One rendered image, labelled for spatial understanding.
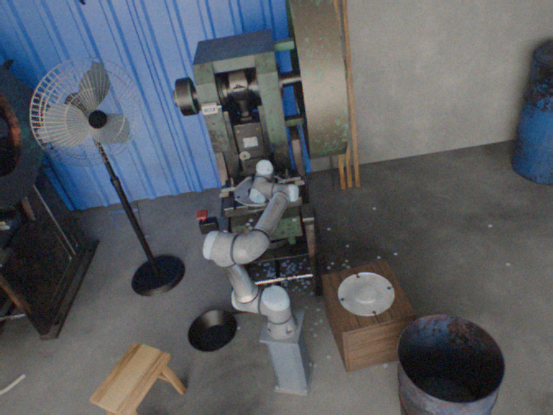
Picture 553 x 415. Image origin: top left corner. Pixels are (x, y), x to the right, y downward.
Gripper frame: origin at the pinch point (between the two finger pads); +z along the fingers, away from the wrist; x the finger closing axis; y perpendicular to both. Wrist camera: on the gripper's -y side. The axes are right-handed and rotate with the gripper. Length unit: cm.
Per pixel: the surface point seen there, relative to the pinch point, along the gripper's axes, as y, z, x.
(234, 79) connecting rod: -5, -47, 44
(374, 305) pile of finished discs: 44, 21, -59
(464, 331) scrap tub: 78, 5, -81
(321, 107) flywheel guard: 31, -57, 9
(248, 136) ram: -3.6, -20.0, 29.4
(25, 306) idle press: -157, 46, -16
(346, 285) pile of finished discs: 34, 28, -44
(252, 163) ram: -4.8, -7.9, 20.5
